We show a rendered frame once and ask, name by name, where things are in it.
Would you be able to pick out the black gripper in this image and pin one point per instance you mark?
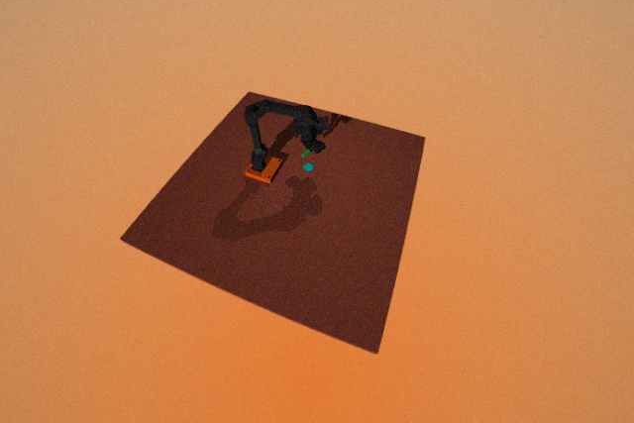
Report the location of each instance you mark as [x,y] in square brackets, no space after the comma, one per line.
[309,141]

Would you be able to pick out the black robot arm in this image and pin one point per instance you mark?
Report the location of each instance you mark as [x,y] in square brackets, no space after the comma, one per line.
[304,115]

